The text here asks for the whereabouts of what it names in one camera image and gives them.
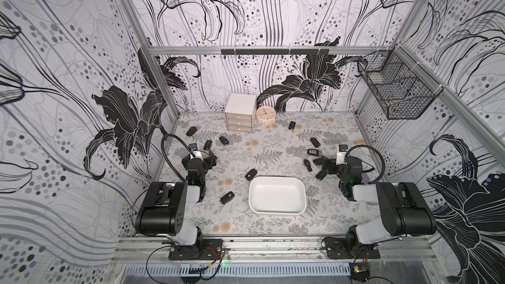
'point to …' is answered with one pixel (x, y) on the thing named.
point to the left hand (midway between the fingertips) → (202, 154)
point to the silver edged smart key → (313, 152)
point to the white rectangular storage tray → (277, 196)
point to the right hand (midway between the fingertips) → (335, 153)
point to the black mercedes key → (308, 165)
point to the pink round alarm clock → (265, 115)
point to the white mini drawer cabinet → (240, 111)
